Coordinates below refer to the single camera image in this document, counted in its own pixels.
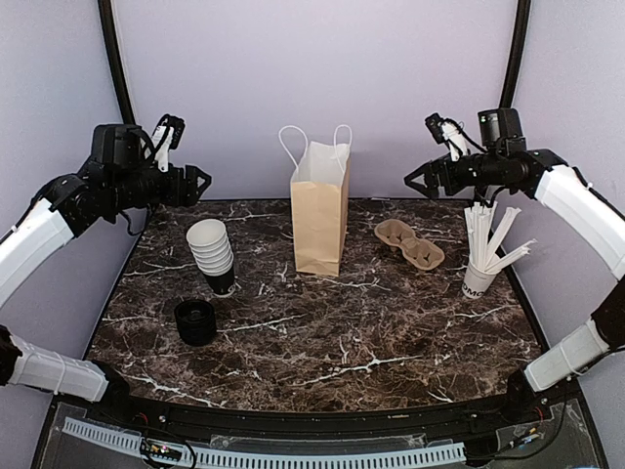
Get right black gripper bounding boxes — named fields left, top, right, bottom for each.
left=405, top=150, right=505, bottom=199

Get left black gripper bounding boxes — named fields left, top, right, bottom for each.
left=107, top=160, right=212, bottom=212

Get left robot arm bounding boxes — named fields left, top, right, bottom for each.
left=1, top=114, right=212, bottom=426

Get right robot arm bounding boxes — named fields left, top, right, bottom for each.
left=404, top=108, right=624, bottom=424

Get wrapped paper straws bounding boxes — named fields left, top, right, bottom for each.
left=464, top=202, right=536, bottom=275

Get stack of paper cups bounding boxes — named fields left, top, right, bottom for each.
left=186, top=219, right=235, bottom=297

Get cardboard cup carrier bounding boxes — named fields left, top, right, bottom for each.
left=374, top=219, right=445, bottom=271

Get brown paper bag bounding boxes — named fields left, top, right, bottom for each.
left=278, top=124, right=353, bottom=277

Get white cup holding straws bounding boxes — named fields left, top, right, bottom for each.
left=462, top=262, right=498, bottom=299

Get stack of black lids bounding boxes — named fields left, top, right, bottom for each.
left=174, top=299, right=217, bottom=347

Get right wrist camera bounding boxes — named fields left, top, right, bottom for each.
left=425, top=112, right=470, bottom=161

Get left black frame post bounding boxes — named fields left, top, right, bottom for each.
left=97, top=0, right=136, bottom=124

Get black frame post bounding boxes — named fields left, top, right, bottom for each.
left=97, top=0, right=136, bottom=124
left=499, top=0, right=531, bottom=107

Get right black frame post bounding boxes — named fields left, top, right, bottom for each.
left=499, top=0, right=531, bottom=107

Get grey cable duct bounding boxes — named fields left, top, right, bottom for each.
left=62, top=417, right=466, bottom=468

